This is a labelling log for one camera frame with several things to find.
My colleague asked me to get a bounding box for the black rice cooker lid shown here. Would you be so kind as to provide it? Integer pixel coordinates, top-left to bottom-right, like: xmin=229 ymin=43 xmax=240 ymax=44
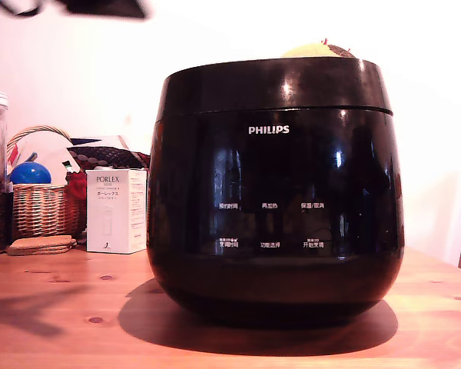
xmin=159 ymin=56 xmax=394 ymax=117

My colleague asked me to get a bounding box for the black Philips rice cooker body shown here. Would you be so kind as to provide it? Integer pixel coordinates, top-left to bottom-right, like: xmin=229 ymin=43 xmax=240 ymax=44
xmin=145 ymin=108 xmax=406 ymax=324

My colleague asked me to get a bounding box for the white Porlex box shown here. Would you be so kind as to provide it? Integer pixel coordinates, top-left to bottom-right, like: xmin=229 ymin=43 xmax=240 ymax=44
xmin=85 ymin=167 xmax=149 ymax=255

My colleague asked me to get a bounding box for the dark dotted patterned cloth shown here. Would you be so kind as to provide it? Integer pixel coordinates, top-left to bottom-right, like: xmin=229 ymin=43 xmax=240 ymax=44
xmin=65 ymin=145 xmax=151 ymax=171

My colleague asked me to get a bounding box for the dark red cloth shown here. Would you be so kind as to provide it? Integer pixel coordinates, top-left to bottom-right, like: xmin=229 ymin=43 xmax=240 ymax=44
xmin=65 ymin=171 xmax=88 ymax=228

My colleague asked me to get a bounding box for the wicker basket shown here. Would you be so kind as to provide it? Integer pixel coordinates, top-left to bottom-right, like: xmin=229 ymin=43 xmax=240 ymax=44
xmin=5 ymin=123 xmax=87 ymax=240

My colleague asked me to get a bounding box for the cork coaster stack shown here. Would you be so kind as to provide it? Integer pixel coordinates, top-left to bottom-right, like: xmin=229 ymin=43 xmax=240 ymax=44
xmin=5 ymin=235 xmax=78 ymax=257

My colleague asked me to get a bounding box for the blue ball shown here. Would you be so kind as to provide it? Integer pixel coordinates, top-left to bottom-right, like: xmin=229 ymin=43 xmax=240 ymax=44
xmin=8 ymin=161 xmax=52 ymax=185

